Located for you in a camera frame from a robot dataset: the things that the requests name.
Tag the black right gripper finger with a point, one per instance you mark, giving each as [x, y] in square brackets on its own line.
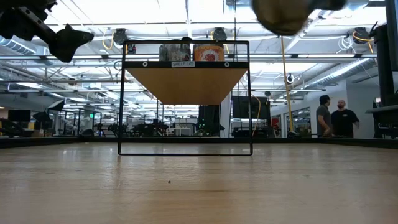
[328, 3]

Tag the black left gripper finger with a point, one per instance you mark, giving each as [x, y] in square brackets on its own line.
[70, 42]

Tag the black computer monitor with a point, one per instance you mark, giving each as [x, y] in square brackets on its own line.
[391, 62]

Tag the person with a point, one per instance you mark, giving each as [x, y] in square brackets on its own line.
[343, 121]
[323, 118]

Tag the grey side desk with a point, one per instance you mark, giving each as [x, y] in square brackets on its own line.
[384, 109]

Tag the black computer tower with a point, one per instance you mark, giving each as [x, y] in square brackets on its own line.
[208, 121]

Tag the black aluminium table frame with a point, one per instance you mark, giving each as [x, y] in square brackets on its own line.
[46, 141]

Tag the wooden shelf black metal frame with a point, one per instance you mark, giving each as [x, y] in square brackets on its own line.
[186, 84]

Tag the black wall screen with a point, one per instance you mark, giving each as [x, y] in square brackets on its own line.
[245, 107]

